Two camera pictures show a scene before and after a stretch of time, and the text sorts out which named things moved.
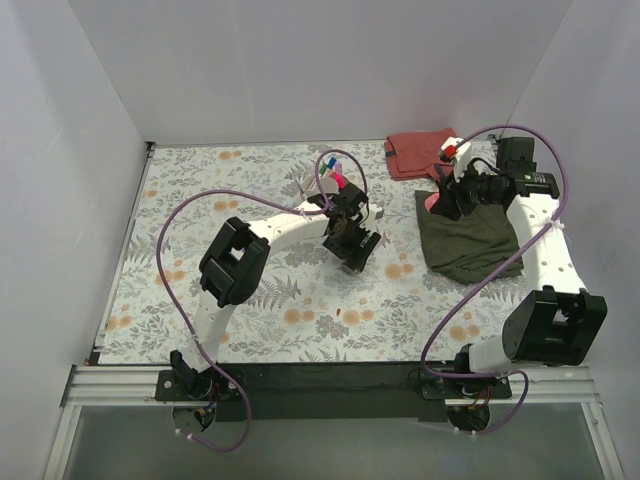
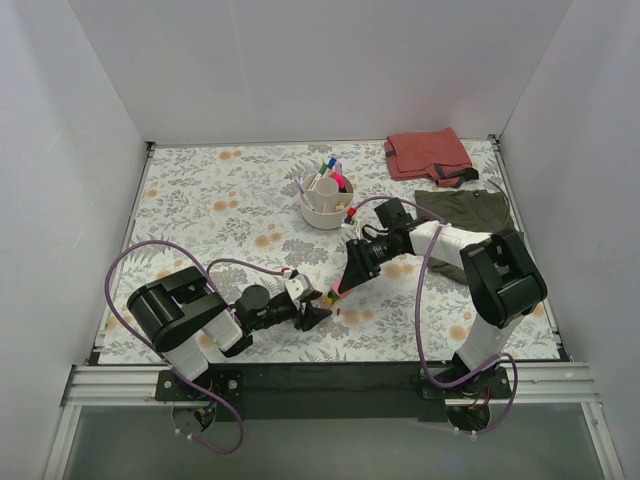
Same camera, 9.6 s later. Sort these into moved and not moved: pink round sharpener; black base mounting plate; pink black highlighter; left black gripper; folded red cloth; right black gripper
Moved: right black gripper; pink round sharpener; left black gripper
Not moved: folded red cloth; pink black highlighter; black base mounting plate
